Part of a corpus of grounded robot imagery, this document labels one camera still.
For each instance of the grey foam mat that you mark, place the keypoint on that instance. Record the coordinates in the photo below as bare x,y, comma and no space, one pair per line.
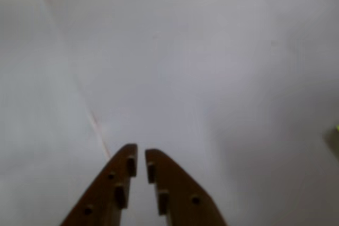
198,64
31,104

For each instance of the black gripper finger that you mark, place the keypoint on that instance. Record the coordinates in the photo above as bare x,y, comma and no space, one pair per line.
106,191
182,197

